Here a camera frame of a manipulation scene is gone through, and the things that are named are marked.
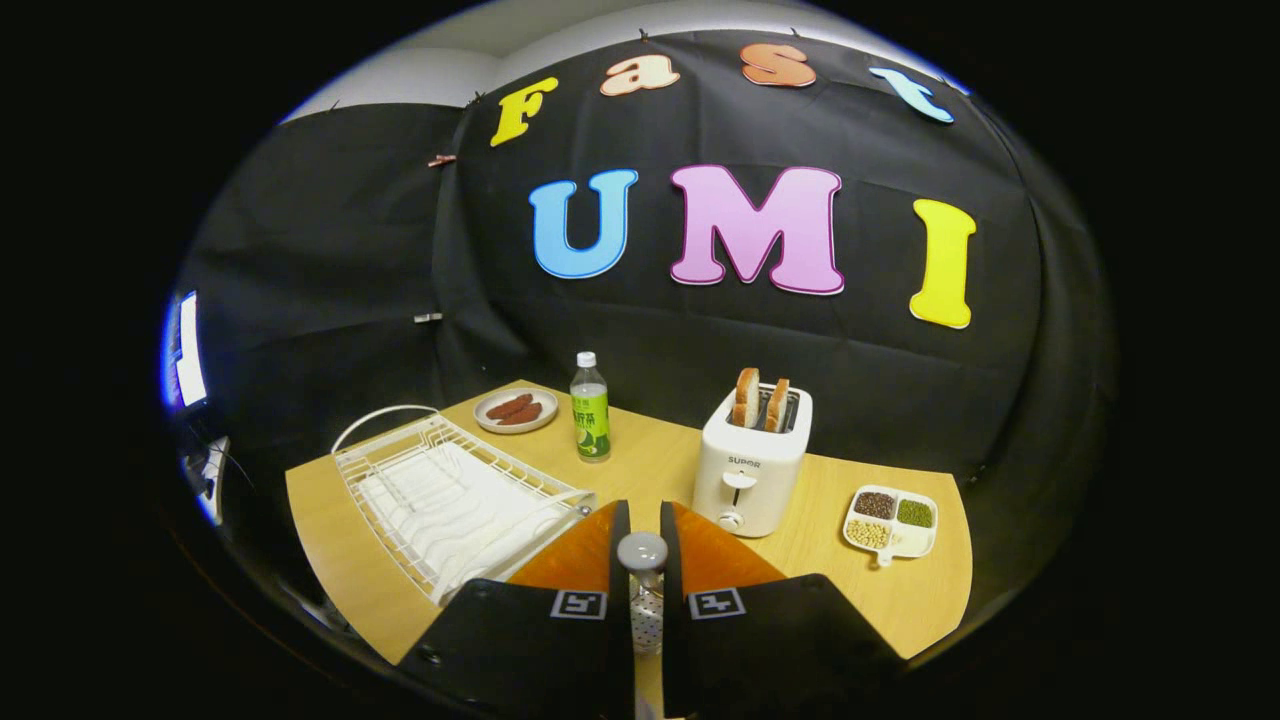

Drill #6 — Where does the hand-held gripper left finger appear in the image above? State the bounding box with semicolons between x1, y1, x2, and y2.
397;499;636;720

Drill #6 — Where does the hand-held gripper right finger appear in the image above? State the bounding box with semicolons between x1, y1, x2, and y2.
658;500;906;719

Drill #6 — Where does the spoon with pink dotted handle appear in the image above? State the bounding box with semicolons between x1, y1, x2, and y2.
616;531;670;658

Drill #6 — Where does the white wire dish rack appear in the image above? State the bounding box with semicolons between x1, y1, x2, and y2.
331;404;598;608

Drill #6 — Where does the small cream plate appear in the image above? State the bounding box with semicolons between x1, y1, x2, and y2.
473;387;560;435

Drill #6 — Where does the white divided dish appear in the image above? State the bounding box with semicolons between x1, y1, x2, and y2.
842;485;940;568

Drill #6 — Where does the white toaster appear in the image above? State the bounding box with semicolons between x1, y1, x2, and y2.
692;382;814;539

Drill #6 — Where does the green label drink bottle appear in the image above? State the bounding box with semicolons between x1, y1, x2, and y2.
570;351;612;463

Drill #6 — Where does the white ribbed drain tray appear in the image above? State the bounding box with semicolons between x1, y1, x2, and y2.
358;440;576;591

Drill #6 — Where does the black backdrop cloth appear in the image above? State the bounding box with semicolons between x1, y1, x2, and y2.
165;28;1116;621

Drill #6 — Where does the computer monitor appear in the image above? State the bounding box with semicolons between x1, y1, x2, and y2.
160;290;209;411

